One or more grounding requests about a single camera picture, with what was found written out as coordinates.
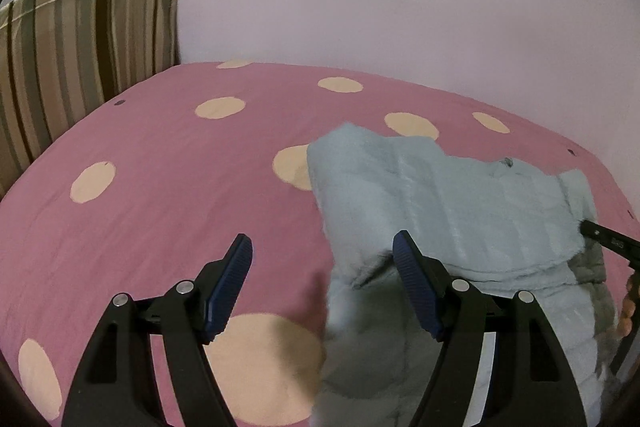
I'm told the striped pillow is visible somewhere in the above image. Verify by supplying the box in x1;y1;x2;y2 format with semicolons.
0;0;181;200

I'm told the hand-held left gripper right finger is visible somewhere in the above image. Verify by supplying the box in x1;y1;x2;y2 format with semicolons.
392;230;588;427

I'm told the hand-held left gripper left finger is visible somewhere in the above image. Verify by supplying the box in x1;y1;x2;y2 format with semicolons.
61;234;254;427

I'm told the person's right hand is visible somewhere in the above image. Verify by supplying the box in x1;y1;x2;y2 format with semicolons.
618;271;640;340

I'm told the pink polka dot bed sheet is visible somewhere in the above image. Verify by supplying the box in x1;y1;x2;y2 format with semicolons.
0;59;640;427

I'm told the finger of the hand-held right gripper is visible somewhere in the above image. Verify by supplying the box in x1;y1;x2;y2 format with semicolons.
579;218;640;266

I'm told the light blue puffer jacket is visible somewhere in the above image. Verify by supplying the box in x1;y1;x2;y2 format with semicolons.
306;123;618;427

